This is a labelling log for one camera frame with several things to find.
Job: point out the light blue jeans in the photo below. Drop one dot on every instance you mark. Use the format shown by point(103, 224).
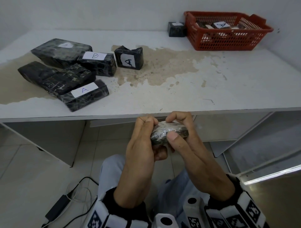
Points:
point(110, 171)

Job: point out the wrist band with markers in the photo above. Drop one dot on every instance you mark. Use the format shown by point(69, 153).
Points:
point(103, 216)
point(237, 211)

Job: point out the small black foil-wrapped block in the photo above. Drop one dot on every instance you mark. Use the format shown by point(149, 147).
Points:
point(162, 132)

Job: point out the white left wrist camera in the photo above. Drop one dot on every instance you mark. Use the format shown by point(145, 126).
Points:
point(165, 222)

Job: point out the brown block in basket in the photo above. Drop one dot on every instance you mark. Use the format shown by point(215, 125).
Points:
point(204, 25)

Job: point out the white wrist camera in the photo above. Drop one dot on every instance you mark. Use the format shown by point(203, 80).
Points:
point(165, 222)
point(192, 211)

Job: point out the black wrapped package pointed-letter label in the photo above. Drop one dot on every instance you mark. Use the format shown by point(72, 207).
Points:
point(87, 96)

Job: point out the black wrapped package curved-letter label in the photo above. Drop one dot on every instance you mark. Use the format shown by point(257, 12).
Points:
point(98, 63)

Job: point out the right wrist band with markers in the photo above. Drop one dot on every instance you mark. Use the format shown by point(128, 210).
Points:
point(237, 211)

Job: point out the white table support panel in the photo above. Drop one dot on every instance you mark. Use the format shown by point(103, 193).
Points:
point(54, 138)

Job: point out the person's left hand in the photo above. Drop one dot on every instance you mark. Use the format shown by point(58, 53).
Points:
point(137, 159)

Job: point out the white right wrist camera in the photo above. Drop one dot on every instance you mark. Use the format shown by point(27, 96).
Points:
point(192, 211)

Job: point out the labelled dark block in basket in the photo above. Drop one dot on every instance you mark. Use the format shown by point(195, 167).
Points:
point(222, 25)

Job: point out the shiny metal sheet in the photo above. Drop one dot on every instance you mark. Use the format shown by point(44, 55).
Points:
point(277, 202)

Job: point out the small black box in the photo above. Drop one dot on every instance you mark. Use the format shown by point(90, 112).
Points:
point(176, 30)

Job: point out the large black wrapped package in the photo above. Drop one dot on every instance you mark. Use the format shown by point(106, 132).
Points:
point(56, 52)

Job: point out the left wrist band with markers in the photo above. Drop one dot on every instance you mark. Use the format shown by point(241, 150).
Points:
point(103, 216)

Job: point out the person's right thumb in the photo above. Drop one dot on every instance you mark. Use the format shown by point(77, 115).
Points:
point(173, 140)

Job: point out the red plastic mesh basket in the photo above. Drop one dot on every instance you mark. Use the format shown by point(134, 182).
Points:
point(225, 41)

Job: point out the person's left thumb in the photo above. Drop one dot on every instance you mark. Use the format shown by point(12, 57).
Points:
point(160, 153)

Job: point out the white slanted shelf frame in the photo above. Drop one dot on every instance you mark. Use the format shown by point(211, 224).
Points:
point(254, 138)

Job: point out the black power adapter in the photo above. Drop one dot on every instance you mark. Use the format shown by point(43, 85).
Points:
point(56, 208)

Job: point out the short black package white label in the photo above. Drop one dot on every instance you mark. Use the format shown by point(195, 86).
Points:
point(129, 58)

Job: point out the long black wrapped package unlabelled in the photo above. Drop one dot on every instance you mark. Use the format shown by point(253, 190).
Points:
point(51, 77)

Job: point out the person's right hand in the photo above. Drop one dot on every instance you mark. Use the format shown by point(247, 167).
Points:
point(199, 164)

